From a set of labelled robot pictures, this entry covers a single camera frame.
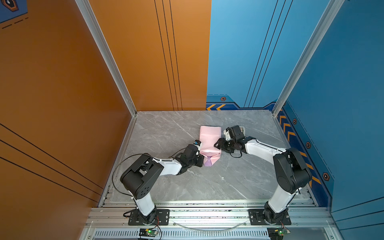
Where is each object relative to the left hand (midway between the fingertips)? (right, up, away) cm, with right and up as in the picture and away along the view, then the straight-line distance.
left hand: (204, 156), depth 93 cm
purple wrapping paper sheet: (+4, +7, -1) cm, 8 cm away
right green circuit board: (+33, -32, -22) cm, 51 cm away
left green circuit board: (-28, -32, -22) cm, 48 cm away
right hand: (+7, +6, 0) cm, 9 cm away
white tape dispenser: (+27, +17, +11) cm, 34 cm away
